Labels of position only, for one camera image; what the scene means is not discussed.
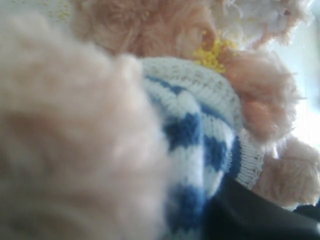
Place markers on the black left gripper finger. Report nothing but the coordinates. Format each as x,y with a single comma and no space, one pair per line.
236,213

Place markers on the tan teddy bear striped sweater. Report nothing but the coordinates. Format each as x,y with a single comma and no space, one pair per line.
116,133

